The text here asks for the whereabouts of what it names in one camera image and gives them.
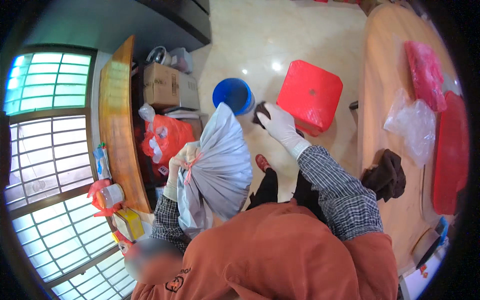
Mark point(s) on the person's right fingers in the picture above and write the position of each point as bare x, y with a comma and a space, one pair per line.
268, 114

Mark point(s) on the person's body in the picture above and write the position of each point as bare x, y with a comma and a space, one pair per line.
270, 255

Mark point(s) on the grey plastic bag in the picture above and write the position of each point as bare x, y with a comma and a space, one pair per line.
221, 168

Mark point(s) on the dark cabinet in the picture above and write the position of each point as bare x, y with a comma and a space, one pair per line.
176, 22

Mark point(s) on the person's left hand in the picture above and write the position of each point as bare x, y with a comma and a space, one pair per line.
180, 161

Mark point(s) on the clear plastic bag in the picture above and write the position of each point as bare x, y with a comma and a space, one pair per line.
410, 125

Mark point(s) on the black phone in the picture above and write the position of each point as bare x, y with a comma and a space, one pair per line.
431, 248

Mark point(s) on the plastic jar with orange lid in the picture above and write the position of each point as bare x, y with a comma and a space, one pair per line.
110, 195

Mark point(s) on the person's left fingers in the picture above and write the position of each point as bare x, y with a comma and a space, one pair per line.
189, 152

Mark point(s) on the blue and white packet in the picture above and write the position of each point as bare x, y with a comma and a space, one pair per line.
101, 161

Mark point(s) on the barred window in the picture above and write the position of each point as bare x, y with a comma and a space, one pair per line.
48, 157

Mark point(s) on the grey plastic container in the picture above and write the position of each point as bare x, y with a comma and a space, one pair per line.
182, 59

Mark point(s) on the round wooden table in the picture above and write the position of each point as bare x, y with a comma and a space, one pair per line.
386, 123

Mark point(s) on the red plastic tray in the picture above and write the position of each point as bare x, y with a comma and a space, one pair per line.
452, 153

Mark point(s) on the dark brown cloth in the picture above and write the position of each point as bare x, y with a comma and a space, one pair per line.
386, 174

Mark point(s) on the pink plastic bag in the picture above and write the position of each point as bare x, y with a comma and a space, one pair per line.
425, 75

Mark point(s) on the red plastic stool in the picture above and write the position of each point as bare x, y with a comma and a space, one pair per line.
309, 93

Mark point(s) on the white helmet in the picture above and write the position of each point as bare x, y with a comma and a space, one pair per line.
158, 55

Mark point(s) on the dark brown rag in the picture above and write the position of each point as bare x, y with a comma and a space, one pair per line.
260, 111

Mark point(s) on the person's right hand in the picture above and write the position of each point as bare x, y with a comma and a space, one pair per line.
281, 127

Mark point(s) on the white carton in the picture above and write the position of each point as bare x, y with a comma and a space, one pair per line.
189, 92

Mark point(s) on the blue plastic bucket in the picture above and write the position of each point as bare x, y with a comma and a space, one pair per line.
232, 95

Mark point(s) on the brown cardboard box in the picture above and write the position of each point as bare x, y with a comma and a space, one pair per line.
161, 84

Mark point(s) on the yellow box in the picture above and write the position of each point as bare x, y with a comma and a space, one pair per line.
129, 223

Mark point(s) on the wooden counter top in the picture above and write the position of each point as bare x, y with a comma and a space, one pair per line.
120, 127

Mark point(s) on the red plastic bag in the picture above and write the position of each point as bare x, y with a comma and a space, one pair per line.
98, 198

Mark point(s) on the person's legs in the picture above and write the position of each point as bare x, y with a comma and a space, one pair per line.
268, 187

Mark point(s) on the red packet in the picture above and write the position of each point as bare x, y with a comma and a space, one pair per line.
123, 242

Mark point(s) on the orange plastic bag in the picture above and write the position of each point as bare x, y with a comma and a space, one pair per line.
167, 138

